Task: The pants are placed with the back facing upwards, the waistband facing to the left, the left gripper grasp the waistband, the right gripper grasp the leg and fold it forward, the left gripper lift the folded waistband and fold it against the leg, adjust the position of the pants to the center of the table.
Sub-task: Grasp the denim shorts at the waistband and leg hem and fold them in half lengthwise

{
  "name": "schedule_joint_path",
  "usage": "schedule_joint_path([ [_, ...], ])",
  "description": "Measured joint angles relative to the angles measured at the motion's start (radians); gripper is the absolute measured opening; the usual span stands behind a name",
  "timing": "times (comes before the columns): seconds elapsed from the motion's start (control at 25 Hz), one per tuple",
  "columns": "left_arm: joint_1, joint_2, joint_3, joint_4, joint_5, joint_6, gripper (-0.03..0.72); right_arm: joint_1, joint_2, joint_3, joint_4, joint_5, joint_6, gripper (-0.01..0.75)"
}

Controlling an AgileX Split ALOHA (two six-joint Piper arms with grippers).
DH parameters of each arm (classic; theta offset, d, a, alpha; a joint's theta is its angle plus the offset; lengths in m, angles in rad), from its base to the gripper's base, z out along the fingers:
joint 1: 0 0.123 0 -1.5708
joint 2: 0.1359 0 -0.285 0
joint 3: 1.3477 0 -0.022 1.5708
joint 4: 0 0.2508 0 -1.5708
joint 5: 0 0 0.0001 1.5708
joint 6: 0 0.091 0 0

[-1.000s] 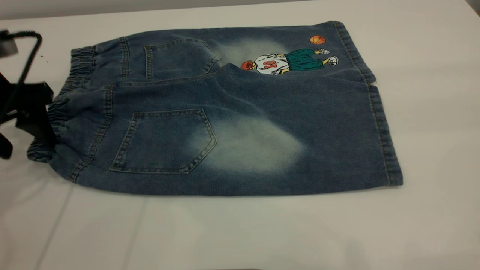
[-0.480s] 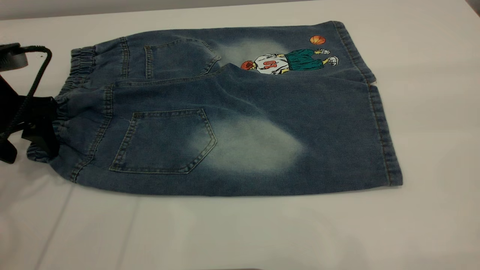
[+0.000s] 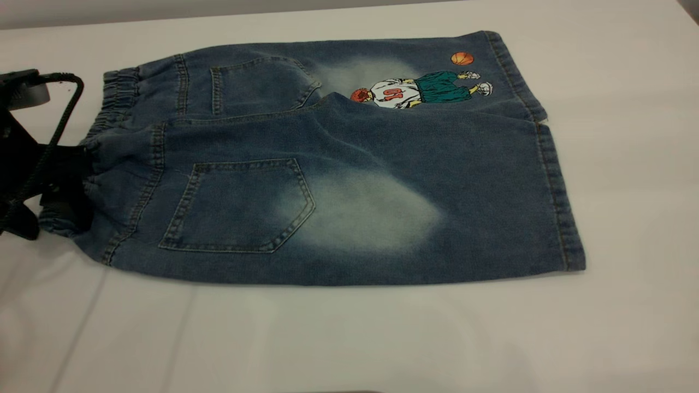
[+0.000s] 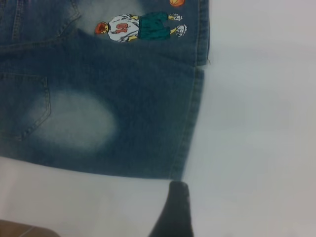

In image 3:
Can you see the blue denim shorts basketball print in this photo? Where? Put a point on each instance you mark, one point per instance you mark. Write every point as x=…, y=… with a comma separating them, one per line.
x=382, y=164

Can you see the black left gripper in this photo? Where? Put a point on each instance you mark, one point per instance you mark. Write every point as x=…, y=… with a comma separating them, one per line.
x=22, y=174

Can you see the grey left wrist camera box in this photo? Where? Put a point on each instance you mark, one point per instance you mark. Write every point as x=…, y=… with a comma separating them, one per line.
x=22, y=90

